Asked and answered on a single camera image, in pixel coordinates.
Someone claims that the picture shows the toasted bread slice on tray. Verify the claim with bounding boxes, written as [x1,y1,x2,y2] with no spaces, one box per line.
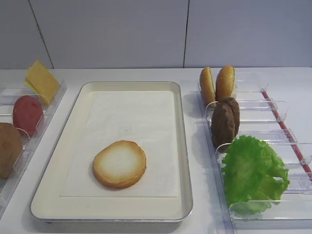
[93,140,147,189]

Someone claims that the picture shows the brown meat patty back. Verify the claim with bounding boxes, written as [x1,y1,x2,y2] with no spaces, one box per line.
[222,97,240,136]

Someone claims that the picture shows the green lettuce leaf in rack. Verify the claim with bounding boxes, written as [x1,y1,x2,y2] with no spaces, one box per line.
[222,135,290,215]

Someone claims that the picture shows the yellow cheese slice front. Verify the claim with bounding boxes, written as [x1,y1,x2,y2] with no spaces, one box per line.
[25,60,60,106]

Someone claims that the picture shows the yellow cheese slice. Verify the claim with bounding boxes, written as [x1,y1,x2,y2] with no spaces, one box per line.
[24,79,36,91]
[25,60,60,106]

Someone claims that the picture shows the red tomato slice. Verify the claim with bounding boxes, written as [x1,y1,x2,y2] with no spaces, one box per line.
[13,95,43,137]

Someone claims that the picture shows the yellow cheese slice back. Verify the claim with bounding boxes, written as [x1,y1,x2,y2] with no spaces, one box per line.
[24,79,36,91]

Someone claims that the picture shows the white paper tray liner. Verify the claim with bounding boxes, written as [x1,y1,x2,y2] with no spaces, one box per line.
[60,91,179,197]

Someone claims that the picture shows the bun slice left on right rack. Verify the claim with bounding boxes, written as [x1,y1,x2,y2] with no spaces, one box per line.
[199,67,216,105]

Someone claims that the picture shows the bun slice on rack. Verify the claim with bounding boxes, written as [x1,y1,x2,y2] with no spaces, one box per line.
[215,65,235,102]
[199,67,216,105]

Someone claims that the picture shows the clear acrylic right rack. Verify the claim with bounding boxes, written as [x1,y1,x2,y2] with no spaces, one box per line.
[197,72,312,234]

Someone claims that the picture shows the clear acrylic rack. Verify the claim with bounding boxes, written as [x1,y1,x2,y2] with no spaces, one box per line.
[0,81,67,214]
[197,72,312,234]

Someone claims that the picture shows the cream metal tray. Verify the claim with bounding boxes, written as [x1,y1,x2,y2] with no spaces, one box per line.
[30,81,193,222]

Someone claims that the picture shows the brown bun left rack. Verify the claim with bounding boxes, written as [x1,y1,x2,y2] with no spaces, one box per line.
[0,122,22,179]

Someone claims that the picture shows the clear acrylic left rack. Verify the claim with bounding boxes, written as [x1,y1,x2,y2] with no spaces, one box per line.
[0,81,67,214]

